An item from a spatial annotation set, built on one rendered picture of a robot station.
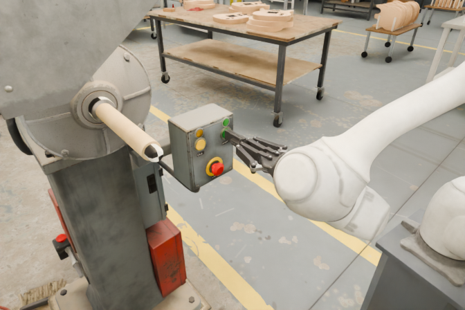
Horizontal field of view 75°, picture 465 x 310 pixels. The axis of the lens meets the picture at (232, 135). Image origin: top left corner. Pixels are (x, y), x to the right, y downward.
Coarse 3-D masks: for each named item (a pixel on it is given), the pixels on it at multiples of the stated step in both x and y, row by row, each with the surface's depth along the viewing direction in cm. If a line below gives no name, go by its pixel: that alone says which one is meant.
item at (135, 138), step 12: (108, 108) 55; (108, 120) 53; (120, 120) 51; (120, 132) 49; (132, 132) 48; (144, 132) 48; (132, 144) 47; (144, 144) 45; (156, 144) 46; (144, 156) 45
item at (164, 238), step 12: (156, 228) 114; (168, 228) 114; (156, 240) 110; (168, 240) 110; (180, 240) 115; (156, 252) 108; (168, 252) 113; (180, 252) 117; (156, 264) 111; (168, 264) 116; (180, 264) 120; (156, 276) 117; (168, 276) 119; (180, 276) 124; (168, 288) 122
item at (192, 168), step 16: (192, 112) 86; (208, 112) 86; (224, 112) 86; (176, 128) 80; (192, 128) 78; (208, 128) 81; (224, 128) 84; (176, 144) 83; (192, 144) 79; (208, 144) 83; (224, 144) 87; (176, 160) 87; (192, 160) 81; (208, 160) 86; (224, 160) 90; (176, 176) 91; (192, 176) 84; (208, 176) 88
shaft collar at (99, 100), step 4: (92, 100) 57; (96, 100) 56; (100, 100) 56; (104, 100) 57; (108, 100) 57; (92, 104) 56; (96, 104) 56; (112, 104) 58; (92, 108) 56; (96, 108) 56; (92, 112) 56; (92, 116) 57; (96, 116) 57; (100, 120) 58
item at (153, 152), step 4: (152, 144) 45; (148, 148) 45; (152, 148) 44; (156, 148) 44; (160, 148) 45; (144, 152) 45; (148, 152) 44; (152, 152) 44; (156, 152) 44; (160, 152) 45; (148, 156) 44; (152, 156) 44; (156, 156) 44; (160, 156) 45; (152, 160) 44; (156, 160) 45; (160, 160) 45
